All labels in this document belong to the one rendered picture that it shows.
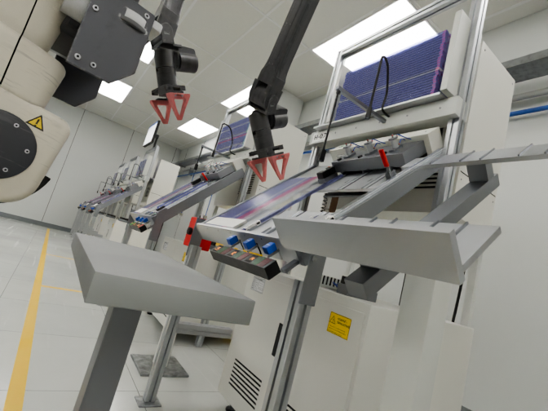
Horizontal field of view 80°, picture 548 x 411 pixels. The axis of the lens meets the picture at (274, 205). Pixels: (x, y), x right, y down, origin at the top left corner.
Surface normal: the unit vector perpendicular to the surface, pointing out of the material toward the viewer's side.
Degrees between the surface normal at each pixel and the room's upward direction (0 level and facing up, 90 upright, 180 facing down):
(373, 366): 90
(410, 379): 90
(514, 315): 90
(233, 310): 90
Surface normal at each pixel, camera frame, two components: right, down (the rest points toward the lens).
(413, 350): -0.79, -0.31
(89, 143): 0.55, 0.01
